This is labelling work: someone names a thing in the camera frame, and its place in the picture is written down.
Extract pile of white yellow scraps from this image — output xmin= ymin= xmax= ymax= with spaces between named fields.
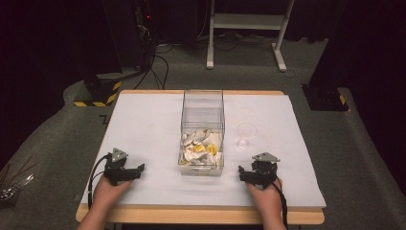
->
xmin=179 ymin=127 xmax=224 ymax=167

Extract white metal stand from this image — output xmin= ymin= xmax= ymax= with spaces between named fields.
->
xmin=205 ymin=0 xmax=297 ymax=73

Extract black stand with striped base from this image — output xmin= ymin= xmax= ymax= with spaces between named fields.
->
xmin=73 ymin=72 xmax=124 ymax=108

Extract black stand base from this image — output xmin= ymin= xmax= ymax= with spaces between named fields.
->
xmin=301 ymin=82 xmax=350 ymax=112

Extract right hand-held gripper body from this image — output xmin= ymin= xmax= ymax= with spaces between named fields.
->
xmin=247 ymin=151 xmax=282 ymax=190

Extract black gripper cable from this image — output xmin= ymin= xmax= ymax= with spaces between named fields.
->
xmin=87 ymin=154 xmax=112 ymax=210
xmin=271 ymin=180 xmax=290 ymax=230

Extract dark equipment tower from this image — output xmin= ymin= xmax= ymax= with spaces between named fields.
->
xmin=132 ymin=0 xmax=158 ymax=70

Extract white table mat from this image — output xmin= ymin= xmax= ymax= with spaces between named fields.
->
xmin=80 ymin=92 xmax=327 ymax=209

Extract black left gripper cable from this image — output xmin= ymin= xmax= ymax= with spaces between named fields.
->
xmin=87 ymin=154 xmax=112 ymax=210

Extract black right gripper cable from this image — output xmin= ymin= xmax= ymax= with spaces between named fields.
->
xmin=271 ymin=180 xmax=290 ymax=230

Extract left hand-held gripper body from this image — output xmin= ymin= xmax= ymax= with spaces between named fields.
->
xmin=102 ymin=147 xmax=138 ymax=187

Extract wooden table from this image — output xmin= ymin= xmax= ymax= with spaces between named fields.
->
xmin=75 ymin=89 xmax=327 ymax=226

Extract clear plastic box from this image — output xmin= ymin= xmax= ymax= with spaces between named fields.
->
xmin=177 ymin=89 xmax=226 ymax=177

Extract person's right hand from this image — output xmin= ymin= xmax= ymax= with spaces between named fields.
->
xmin=244 ymin=176 xmax=284 ymax=213

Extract black floor cables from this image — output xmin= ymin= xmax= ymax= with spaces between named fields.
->
xmin=133 ymin=41 xmax=175 ymax=91

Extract clear wine glass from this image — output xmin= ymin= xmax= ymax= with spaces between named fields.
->
xmin=236 ymin=122 xmax=259 ymax=151

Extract person's left hand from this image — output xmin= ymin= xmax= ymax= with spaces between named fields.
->
xmin=93 ymin=174 xmax=134 ymax=209

